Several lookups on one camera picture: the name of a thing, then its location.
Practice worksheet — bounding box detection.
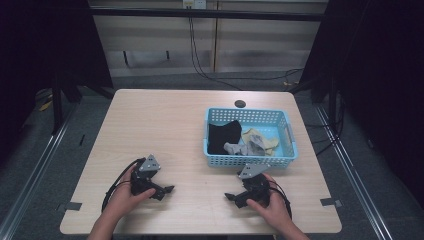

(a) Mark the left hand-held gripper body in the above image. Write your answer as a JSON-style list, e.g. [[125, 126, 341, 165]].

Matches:
[[129, 153, 162, 197]]

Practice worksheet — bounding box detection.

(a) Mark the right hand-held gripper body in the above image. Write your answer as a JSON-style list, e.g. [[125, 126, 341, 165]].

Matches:
[[237, 162, 272, 206]]

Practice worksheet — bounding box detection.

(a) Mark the person's right hand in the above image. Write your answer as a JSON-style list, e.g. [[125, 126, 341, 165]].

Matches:
[[245, 172, 292, 231]]

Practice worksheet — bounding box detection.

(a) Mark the person's left hand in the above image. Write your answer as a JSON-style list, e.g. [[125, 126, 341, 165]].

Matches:
[[105, 165, 157, 221]]

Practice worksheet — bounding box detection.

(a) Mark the grey sock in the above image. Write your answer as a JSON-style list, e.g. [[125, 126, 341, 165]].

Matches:
[[222, 134, 267, 157]]

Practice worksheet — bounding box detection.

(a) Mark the beige cloth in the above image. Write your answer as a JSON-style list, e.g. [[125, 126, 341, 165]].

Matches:
[[240, 127, 280, 157]]

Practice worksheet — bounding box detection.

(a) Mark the blue plastic basket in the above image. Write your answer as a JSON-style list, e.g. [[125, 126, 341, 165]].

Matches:
[[202, 106, 299, 169]]

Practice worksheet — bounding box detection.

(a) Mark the black cloth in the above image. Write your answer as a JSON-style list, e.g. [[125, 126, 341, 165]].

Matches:
[[206, 119, 243, 156]]

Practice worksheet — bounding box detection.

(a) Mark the grey tape strip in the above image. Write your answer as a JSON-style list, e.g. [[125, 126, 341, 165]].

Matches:
[[57, 201, 83, 213], [319, 197, 343, 208]]

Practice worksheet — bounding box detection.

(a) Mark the black metal stand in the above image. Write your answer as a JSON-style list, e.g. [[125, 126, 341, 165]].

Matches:
[[50, 74, 65, 136]]

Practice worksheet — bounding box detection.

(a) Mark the yellow object on floor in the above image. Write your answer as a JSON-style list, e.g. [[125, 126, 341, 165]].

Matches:
[[38, 99, 54, 112]]

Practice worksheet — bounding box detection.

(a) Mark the black curtain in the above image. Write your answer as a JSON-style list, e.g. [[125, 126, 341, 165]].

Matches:
[[299, 0, 424, 209], [0, 0, 114, 168]]

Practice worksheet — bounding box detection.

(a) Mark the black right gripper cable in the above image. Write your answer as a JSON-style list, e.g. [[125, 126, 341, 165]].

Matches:
[[268, 179, 293, 221]]

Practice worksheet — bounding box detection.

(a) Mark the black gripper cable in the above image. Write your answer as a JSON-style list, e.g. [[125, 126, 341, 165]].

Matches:
[[268, 179, 293, 221], [100, 157, 147, 213]]

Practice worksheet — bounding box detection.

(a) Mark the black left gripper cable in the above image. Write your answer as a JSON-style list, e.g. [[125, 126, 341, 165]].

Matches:
[[100, 157, 147, 213]]

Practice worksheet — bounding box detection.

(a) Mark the aluminium floor rail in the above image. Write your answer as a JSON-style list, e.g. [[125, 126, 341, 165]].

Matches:
[[313, 104, 396, 240], [0, 99, 81, 240]]

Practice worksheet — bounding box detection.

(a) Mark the black wall cable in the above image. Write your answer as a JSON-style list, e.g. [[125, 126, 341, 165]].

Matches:
[[188, 16, 305, 92]]

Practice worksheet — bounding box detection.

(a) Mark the black horizontal frame bar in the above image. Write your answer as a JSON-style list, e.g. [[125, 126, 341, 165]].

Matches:
[[89, 7, 327, 23]]

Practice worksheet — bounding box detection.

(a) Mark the white wall outlet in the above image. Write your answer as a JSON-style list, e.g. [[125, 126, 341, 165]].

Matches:
[[181, 0, 208, 10]]

